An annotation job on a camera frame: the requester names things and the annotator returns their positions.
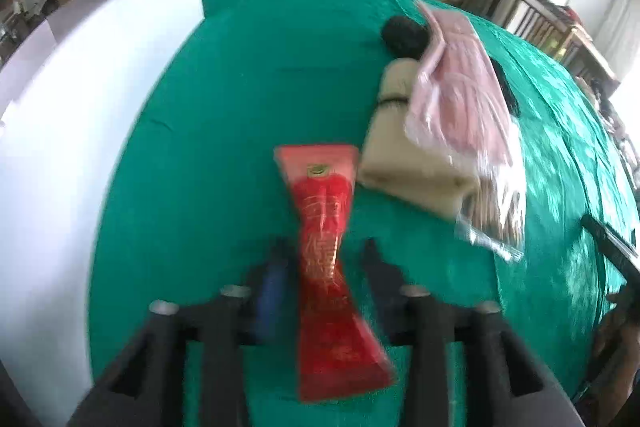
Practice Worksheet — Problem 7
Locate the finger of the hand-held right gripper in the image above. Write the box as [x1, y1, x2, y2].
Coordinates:
[581, 214, 640, 288]

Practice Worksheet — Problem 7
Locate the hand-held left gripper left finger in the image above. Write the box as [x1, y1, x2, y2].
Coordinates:
[67, 237, 301, 427]

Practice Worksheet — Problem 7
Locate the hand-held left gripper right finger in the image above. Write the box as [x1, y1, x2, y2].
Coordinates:
[360, 238, 586, 427]

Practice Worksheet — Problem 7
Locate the red packet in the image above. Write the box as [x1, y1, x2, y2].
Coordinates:
[274, 144, 396, 404]

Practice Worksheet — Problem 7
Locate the beige cloth bundle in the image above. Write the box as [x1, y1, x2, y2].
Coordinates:
[359, 57, 481, 219]

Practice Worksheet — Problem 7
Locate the white cardboard box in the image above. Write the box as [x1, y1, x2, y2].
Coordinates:
[0, 0, 206, 427]

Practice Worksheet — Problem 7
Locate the person's right hand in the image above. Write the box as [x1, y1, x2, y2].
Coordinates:
[594, 307, 632, 360]

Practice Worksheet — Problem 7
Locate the bag of wooden sticks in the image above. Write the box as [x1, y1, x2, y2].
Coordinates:
[455, 117, 526, 264]

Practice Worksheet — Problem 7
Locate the black dotted cloth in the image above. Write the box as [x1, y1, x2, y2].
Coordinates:
[490, 57, 522, 118]

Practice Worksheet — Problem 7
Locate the pink packaged cloth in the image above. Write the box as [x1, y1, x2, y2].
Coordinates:
[404, 0, 516, 172]

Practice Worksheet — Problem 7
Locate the green satin cloth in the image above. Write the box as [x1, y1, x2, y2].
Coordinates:
[87, 0, 640, 427]

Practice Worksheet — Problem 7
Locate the white sheer curtain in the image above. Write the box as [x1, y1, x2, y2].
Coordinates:
[595, 0, 640, 52]

